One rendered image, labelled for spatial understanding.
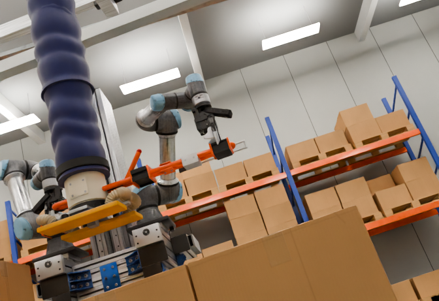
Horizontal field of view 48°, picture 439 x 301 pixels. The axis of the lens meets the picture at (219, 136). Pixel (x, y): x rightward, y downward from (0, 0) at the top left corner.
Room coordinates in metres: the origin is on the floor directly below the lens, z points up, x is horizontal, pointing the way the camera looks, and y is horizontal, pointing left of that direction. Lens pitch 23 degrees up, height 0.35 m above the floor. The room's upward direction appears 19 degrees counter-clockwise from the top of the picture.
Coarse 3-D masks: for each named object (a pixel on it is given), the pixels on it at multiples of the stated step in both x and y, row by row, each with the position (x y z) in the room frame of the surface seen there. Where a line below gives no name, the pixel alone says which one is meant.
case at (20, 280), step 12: (0, 264) 1.95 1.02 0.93; (12, 264) 2.04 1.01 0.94; (24, 264) 2.14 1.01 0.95; (0, 276) 1.94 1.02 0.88; (12, 276) 2.03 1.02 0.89; (24, 276) 2.12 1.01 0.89; (0, 288) 1.93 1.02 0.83; (12, 288) 2.02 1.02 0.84; (24, 288) 2.11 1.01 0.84; (0, 300) 1.92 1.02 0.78; (12, 300) 2.01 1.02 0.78; (24, 300) 2.10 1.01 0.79
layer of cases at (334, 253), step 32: (320, 224) 1.09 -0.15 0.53; (352, 224) 1.09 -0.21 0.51; (224, 256) 1.11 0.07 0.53; (256, 256) 1.10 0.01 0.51; (288, 256) 1.10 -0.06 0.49; (320, 256) 1.09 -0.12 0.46; (352, 256) 1.09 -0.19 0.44; (128, 288) 1.12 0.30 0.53; (160, 288) 1.12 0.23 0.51; (192, 288) 1.12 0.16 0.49; (224, 288) 1.11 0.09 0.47; (256, 288) 1.10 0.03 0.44; (288, 288) 1.10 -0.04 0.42; (320, 288) 1.09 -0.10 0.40; (352, 288) 1.09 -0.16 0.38; (384, 288) 1.09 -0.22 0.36
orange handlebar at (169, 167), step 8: (232, 144) 1.87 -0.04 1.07; (200, 152) 1.88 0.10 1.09; (208, 152) 1.87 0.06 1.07; (176, 160) 1.89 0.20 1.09; (160, 168) 1.89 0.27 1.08; (168, 168) 1.89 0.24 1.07; (176, 168) 1.93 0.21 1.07; (112, 184) 1.90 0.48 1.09; (120, 184) 1.91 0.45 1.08; (128, 184) 1.94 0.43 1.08; (64, 200) 1.92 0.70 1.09; (56, 208) 1.95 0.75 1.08; (64, 208) 1.97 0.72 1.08
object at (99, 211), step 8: (96, 208) 1.79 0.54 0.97; (104, 208) 1.79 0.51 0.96; (112, 208) 1.81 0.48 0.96; (120, 208) 1.84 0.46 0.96; (64, 216) 1.84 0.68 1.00; (72, 216) 1.80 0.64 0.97; (80, 216) 1.80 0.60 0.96; (88, 216) 1.81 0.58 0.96; (96, 216) 1.84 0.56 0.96; (104, 216) 1.87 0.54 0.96; (48, 224) 1.81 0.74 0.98; (56, 224) 1.80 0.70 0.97; (64, 224) 1.81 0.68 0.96; (72, 224) 1.84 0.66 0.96; (80, 224) 1.88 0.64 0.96; (40, 232) 1.82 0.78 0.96; (48, 232) 1.85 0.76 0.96; (56, 232) 1.88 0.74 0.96
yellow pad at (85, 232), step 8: (120, 216) 1.98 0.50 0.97; (128, 216) 1.98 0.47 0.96; (136, 216) 2.01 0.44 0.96; (104, 224) 1.99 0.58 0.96; (112, 224) 2.01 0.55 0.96; (120, 224) 2.04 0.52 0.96; (72, 232) 2.00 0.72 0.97; (80, 232) 1.99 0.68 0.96; (88, 232) 2.02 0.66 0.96; (96, 232) 2.05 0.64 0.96; (64, 240) 2.02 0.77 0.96; (72, 240) 2.06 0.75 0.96
